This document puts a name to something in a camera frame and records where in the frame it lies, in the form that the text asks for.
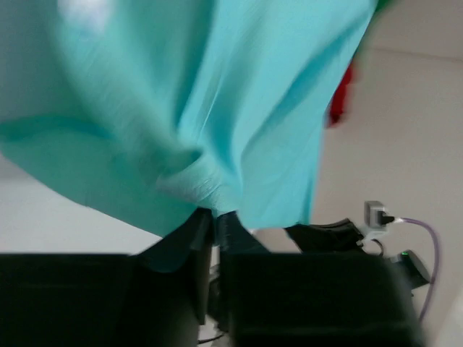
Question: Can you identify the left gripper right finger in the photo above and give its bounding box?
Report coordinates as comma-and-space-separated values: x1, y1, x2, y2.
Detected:
216, 213, 426, 346

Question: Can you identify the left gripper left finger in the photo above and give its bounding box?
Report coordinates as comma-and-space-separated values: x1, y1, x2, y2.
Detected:
1, 209, 213, 346

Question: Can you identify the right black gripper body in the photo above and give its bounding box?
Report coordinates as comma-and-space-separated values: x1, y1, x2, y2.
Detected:
285, 218, 433, 289

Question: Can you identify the teal t shirt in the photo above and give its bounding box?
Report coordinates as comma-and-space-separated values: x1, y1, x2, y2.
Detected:
0, 0, 379, 236

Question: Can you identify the red t shirt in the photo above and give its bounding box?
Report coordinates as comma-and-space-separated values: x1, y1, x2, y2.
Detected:
326, 60, 358, 128

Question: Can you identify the green t shirt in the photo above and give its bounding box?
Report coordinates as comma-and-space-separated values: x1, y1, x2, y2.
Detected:
374, 0, 396, 15

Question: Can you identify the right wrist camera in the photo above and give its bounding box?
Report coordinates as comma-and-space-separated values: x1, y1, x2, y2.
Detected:
362, 201, 396, 241

